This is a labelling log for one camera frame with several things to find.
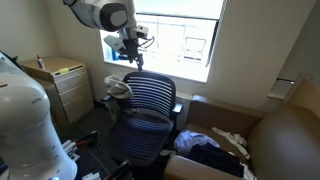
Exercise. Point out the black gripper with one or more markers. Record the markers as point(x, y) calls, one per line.
point(132, 46)

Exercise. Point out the grey cloth garment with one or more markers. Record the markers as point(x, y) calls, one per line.
point(117, 88)

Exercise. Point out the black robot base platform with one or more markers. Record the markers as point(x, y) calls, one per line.
point(93, 160)

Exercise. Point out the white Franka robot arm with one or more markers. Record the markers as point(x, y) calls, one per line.
point(26, 126)

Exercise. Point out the black mesh office chair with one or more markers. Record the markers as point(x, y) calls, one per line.
point(146, 120)

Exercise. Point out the light blue clothing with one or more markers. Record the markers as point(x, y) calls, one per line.
point(193, 140)

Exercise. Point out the dark navy clothing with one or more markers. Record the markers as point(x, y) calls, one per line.
point(216, 160)

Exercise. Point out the blue bottle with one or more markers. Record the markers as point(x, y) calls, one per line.
point(115, 54)

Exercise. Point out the white window blind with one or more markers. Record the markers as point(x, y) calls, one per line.
point(180, 8)

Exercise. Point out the beige filing cabinet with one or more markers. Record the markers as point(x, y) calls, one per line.
point(71, 90)

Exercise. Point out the yellow sticky note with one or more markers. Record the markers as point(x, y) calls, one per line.
point(64, 70)

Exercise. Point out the white bottle red cap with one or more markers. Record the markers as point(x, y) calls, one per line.
point(40, 62)

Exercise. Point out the white crumpled cloth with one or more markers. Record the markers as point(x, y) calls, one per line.
point(233, 138)

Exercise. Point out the brown leather armchair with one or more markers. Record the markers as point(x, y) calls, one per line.
point(283, 143)

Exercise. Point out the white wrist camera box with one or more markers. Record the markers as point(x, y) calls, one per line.
point(114, 43)

